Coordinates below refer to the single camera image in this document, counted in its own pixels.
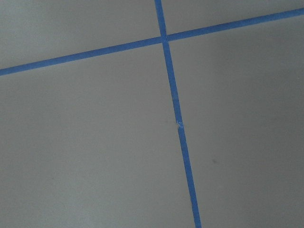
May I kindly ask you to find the crossing blue tape strip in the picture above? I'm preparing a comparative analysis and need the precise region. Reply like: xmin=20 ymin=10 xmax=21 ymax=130
xmin=0 ymin=8 xmax=304 ymax=76

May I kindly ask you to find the long blue tape strip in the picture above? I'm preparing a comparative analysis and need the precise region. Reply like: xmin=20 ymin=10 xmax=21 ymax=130
xmin=154 ymin=0 xmax=202 ymax=228

